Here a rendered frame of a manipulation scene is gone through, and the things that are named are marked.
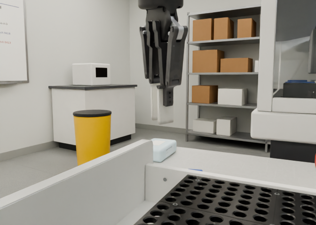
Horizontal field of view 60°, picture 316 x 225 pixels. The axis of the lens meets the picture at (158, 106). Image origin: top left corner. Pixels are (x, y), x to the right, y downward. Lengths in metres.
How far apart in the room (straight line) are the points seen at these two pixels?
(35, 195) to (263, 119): 0.90
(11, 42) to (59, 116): 1.13
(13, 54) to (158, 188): 3.56
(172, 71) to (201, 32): 3.89
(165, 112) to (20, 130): 3.56
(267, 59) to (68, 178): 0.87
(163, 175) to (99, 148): 2.55
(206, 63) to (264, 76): 3.23
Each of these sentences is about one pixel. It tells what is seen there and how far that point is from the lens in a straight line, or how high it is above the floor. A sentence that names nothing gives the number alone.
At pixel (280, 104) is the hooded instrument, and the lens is 1.05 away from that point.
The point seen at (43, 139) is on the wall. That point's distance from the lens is 4.21.
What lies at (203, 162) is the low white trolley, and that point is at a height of 0.76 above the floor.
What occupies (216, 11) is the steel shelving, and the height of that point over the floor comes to 1.95.
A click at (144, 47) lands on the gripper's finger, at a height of 1.08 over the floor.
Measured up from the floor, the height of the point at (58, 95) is 0.77.
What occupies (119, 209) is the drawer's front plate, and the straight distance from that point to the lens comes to 0.40.
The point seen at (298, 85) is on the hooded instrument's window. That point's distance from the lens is 1.07.
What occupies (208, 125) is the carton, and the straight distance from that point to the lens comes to 4.36.
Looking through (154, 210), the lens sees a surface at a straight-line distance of 0.29.
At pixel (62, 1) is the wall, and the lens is 4.50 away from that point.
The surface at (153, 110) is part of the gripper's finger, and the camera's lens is 0.51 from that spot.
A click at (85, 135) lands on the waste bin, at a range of 2.93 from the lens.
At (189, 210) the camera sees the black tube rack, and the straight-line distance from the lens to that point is 0.29.
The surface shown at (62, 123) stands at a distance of 4.06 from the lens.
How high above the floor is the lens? 1.03
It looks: 6 degrees down
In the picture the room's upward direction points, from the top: straight up
